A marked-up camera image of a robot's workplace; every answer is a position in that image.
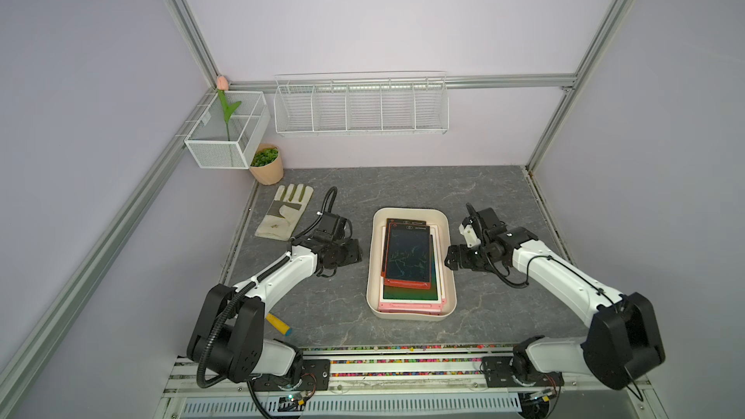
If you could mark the artificial pink tulip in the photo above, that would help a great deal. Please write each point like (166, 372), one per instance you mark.
(228, 108)

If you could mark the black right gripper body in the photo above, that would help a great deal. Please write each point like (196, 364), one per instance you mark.
(484, 246)

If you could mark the beige work glove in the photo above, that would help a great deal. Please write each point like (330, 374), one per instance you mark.
(289, 204)

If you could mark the white mesh wall box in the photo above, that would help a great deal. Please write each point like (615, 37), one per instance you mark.
(206, 140)

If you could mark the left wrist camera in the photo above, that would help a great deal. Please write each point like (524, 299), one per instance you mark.
(332, 225)

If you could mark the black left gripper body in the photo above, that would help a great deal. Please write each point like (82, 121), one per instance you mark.
(338, 254)

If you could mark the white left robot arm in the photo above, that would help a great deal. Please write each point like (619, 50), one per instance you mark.
(228, 341)

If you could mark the cream plastic storage tray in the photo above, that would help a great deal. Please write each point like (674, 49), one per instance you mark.
(409, 304)

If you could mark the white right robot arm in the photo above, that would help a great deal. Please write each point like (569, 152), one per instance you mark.
(623, 340)

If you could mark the small red writing tablet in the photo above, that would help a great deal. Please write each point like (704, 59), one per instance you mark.
(407, 258)

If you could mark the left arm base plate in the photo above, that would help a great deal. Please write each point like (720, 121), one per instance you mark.
(311, 375)

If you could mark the white wire wall shelf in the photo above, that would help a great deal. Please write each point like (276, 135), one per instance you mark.
(361, 103)

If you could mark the yellow blue handled tool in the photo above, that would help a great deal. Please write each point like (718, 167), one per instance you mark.
(279, 325)

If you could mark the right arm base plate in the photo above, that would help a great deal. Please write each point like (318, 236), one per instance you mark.
(505, 372)

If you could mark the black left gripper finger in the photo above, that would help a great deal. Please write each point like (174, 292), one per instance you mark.
(352, 256)
(350, 245)

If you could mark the potted green plant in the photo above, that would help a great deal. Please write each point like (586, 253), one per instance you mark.
(266, 165)

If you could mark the white writing tablet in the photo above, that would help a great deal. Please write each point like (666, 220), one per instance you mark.
(440, 279)

